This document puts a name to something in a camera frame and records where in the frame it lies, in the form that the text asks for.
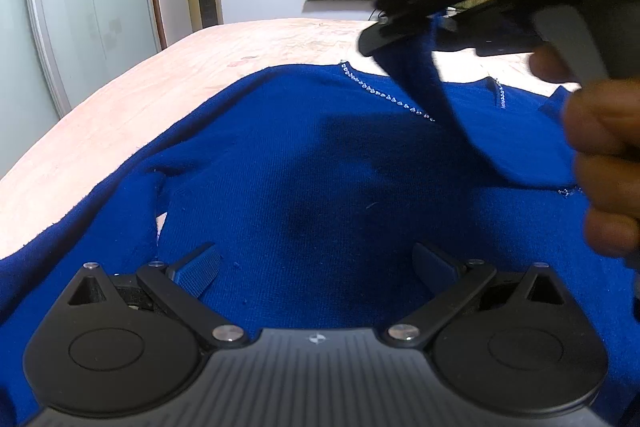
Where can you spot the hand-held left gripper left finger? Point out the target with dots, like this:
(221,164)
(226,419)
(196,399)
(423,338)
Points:
(197,272)

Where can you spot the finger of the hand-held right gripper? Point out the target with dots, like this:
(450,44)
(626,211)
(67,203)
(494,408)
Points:
(390,37)
(500,34)

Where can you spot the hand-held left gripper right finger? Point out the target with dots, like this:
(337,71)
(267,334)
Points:
(440,269)

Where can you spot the blue knit sweater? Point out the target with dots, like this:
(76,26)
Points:
(300,157)

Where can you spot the person's right hand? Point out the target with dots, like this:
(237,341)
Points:
(610,147)

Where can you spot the bed with pink sheet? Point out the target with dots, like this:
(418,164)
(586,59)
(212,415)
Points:
(150,97)

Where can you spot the frosted glass sliding door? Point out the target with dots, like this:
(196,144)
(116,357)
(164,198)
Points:
(90,7)

